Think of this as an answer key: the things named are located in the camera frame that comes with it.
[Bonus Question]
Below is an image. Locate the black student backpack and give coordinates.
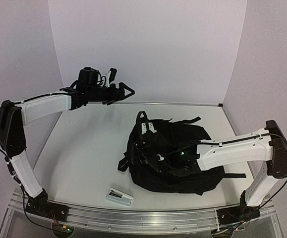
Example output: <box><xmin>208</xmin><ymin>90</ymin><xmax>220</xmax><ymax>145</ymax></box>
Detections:
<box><xmin>117</xmin><ymin>111</ymin><xmax>246</xmax><ymax>196</ymax></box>

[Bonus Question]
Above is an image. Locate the aluminium mounting rail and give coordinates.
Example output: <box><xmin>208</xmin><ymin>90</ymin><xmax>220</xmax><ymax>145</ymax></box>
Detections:
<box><xmin>8</xmin><ymin>190</ymin><xmax>277</xmax><ymax>233</ymax></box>

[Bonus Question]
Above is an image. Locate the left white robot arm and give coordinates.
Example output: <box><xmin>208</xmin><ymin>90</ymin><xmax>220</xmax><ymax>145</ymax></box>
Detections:
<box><xmin>0</xmin><ymin>67</ymin><xmax>135</xmax><ymax>216</ymax></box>

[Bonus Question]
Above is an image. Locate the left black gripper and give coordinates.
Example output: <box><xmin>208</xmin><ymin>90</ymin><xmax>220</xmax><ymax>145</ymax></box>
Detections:
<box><xmin>87</xmin><ymin>82</ymin><xmax>135</xmax><ymax>106</ymax></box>

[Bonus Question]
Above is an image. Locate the white stapler box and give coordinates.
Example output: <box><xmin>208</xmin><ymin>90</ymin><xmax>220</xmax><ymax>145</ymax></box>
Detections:
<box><xmin>106</xmin><ymin>188</ymin><xmax>133</xmax><ymax>206</ymax></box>

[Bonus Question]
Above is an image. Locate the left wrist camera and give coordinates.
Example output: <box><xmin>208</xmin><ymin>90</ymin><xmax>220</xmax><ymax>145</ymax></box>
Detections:
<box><xmin>60</xmin><ymin>87</ymin><xmax>77</xmax><ymax>93</ymax></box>

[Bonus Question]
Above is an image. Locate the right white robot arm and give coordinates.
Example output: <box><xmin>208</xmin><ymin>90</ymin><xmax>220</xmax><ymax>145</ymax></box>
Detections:
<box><xmin>118</xmin><ymin>118</ymin><xmax>287</xmax><ymax>221</ymax></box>

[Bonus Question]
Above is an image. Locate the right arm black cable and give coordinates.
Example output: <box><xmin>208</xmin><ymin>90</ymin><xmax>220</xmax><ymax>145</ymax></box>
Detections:
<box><xmin>252</xmin><ymin>132</ymin><xmax>287</xmax><ymax>214</ymax></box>

